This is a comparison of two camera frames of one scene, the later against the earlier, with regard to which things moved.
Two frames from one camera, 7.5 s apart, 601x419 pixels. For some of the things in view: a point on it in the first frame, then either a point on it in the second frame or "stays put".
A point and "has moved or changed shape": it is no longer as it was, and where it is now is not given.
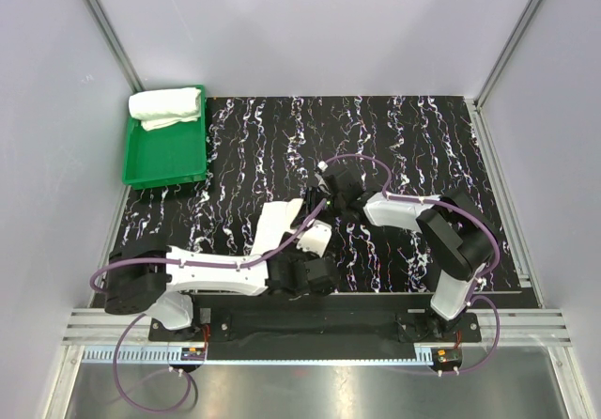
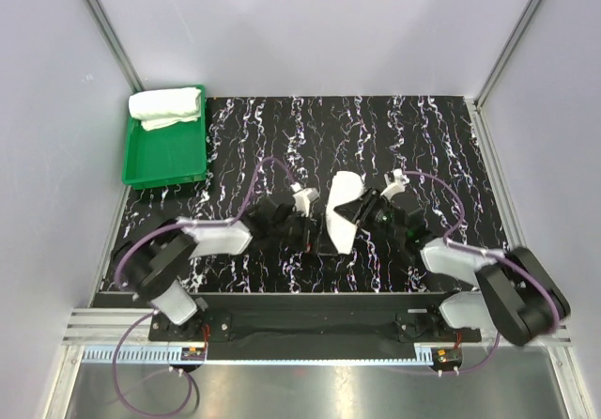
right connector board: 447,356 stays put
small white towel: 275,220 has moved or changed shape
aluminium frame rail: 520,326 stays put
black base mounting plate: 316,326 stays put
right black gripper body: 333,205 → 378,215
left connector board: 192,353 stays put
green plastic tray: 169,155 stays put
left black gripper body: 296,255 → 294,231
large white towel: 161,108 stays put
